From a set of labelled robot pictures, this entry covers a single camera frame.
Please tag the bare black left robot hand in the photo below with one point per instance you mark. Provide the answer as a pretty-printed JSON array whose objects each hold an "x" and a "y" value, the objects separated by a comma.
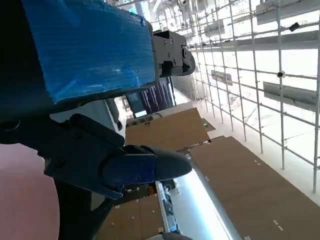
[{"x": 95, "y": 50}]

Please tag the dark monitor screen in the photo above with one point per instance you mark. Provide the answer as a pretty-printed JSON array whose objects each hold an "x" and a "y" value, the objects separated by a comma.
[{"x": 157, "y": 97}]

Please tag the pink bowl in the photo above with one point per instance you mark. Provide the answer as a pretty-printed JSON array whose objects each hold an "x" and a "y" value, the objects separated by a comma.
[{"x": 22, "y": 195}]

